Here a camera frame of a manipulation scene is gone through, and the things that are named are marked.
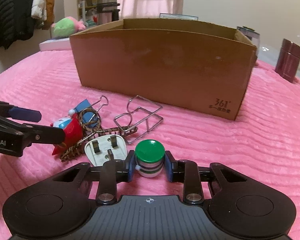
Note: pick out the blue binder clip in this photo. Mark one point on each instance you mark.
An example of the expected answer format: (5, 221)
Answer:
(89, 111)

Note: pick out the silver pink thermos flask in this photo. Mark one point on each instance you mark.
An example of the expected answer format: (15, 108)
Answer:
(107, 11)

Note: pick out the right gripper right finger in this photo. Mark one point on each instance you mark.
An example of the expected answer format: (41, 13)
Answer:
(185, 172)

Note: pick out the red blue cartoon figurine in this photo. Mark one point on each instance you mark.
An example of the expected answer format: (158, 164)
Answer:
(72, 129)

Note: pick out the brown jacket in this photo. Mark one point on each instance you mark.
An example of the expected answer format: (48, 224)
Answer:
(50, 17)

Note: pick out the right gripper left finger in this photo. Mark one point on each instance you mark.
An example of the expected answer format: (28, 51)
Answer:
(113, 172)

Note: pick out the white blue book box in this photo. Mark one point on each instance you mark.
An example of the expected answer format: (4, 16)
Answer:
(55, 44)

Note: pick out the silver picture frame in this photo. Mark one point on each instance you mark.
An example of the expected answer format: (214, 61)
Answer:
(178, 16)

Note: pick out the black puffer jacket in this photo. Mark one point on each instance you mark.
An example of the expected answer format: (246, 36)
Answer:
(16, 22)

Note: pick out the cluttered shelf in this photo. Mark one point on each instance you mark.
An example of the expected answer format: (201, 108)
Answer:
(87, 12)

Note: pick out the maroon cylindrical container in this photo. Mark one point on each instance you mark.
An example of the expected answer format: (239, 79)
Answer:
(288, 61)

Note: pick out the green pink plush toy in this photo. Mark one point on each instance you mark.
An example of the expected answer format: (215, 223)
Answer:
(66, 27)

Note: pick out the white power plug adapter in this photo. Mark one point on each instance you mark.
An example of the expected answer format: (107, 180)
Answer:
(105, 148)

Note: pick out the silver wire rack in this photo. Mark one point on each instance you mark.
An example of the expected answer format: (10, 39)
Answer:
(140, 118)

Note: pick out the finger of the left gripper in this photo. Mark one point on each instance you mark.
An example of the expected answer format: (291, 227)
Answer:
(10, 111)
(43, 134)

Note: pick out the white puffer jacket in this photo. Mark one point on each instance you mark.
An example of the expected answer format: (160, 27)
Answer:
(38, 10)

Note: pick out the green white round bottle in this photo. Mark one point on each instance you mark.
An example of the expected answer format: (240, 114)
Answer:
(149, 156)

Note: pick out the brown cardboard box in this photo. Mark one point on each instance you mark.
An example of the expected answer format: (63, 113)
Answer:
(196, 65)

